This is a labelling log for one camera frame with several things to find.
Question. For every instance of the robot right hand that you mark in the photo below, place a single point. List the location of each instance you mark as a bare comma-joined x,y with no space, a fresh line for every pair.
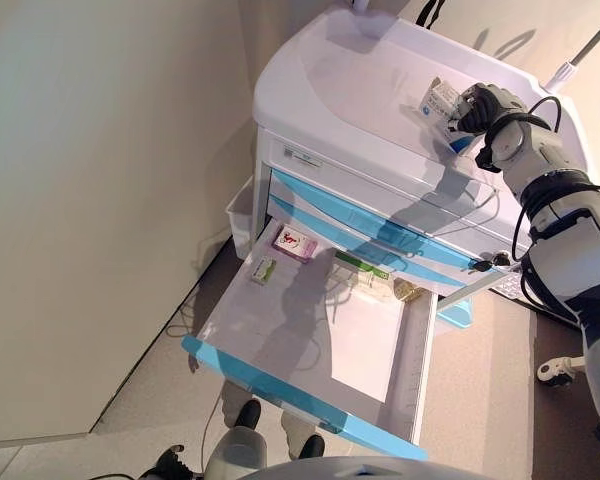
485,107

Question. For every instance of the black key bunch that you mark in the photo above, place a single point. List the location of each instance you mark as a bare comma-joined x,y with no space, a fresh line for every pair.
500,259

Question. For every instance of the gold foil pill pack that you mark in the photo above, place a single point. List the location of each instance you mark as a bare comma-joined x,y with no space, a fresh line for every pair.
405,291

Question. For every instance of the pink white medicine box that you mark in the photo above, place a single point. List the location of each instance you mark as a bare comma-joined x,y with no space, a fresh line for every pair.
292,242

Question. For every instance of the blue lidded waste bin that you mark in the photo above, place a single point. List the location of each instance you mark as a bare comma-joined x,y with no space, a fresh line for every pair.
455,315

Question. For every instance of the white blue medicine box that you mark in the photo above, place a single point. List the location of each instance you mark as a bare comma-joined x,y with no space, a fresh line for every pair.
437,102

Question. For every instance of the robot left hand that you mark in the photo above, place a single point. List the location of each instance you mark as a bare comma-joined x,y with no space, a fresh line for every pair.
172,467

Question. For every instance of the large green white medicine box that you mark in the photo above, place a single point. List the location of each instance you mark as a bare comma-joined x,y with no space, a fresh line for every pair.
375,280

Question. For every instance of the cart label sticker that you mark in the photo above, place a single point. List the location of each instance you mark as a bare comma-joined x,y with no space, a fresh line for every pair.
300,156

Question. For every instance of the metal IV pole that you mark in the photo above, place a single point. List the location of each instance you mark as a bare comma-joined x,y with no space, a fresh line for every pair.
562,72

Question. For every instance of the white side rack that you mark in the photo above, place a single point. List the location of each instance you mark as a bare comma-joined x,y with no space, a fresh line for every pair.
240,220

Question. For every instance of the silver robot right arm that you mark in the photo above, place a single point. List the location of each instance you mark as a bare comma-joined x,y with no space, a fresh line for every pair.
595,240

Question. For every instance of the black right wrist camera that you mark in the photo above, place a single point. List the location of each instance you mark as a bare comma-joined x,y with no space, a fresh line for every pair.
486,157

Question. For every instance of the white blue cart drawer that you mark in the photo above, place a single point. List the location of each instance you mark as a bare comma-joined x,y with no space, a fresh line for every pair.
360,340
430,247
430,274

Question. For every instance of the white medical cart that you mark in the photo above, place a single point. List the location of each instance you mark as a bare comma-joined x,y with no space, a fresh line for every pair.
360,85

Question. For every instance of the small green medicine box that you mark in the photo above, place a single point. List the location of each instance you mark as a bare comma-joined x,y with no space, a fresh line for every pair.
263,270

